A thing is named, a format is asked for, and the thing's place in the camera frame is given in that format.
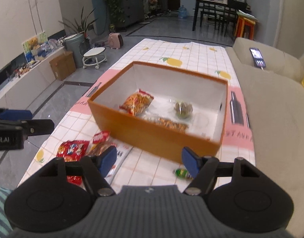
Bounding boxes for potted green plant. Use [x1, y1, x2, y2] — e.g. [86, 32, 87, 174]
[58, 7, 98, 40]

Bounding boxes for orange cardboard box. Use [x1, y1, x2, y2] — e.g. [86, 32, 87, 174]
[88, 61, 228, 162]

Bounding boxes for red cartoon snack bag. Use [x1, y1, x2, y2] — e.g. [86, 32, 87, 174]
[56, 140, 91, 186]

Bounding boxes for green sausage snack pack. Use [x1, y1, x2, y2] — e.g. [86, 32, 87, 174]
[173, 168, 193, 179]

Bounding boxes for red brown meat snack pack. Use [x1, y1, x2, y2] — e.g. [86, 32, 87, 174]
[87, 131, 113, 156]

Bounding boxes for orange red chips bag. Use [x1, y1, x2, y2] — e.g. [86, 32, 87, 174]
[119, 89, 154, 116]

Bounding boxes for beige sofa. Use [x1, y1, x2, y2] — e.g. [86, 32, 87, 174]
[226, 38, 304, 237]

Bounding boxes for clear bag green nuts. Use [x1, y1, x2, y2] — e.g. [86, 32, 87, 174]
[174, 102, 193, 119]

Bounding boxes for white gluten snack pack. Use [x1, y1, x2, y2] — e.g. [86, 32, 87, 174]
[105, 143, 133, 184]

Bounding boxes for black smartphone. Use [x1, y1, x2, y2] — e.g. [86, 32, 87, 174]
[249, 47, 266, 70]

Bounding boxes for brown cardboard carton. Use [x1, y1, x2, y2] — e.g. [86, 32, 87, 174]
[50, 51, 76, 81]

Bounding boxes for pink space heater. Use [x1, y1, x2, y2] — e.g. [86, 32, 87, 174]
[108, 33, 124, 49]

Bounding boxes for dark cabinet with plants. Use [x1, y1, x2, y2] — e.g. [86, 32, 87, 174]
[104, 0, 144, 30]

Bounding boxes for teddy bear toy box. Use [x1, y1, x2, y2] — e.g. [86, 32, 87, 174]
[22, 31, 48, 62]

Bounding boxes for white round rolling stool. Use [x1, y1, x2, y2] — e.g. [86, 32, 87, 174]
[82, 47, 107, 70]

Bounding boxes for blue water jug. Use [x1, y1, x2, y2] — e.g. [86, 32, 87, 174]
[178, 5, 187, 19]

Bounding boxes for orange stools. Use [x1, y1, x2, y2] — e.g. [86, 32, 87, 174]
[234, 10, 259, 40]

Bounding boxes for dark dining table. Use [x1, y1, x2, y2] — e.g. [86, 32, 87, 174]
[192, 0, 248, 35]

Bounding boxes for grey green trash bin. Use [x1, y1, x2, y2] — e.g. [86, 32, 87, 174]
[64, 33, 89, 68]

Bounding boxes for white tv console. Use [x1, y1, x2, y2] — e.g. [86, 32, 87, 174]
[0, 47, 65, 110]

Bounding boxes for clear pack orange braised snack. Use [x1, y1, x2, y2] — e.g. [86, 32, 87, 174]
[145, 117, 188, 133]

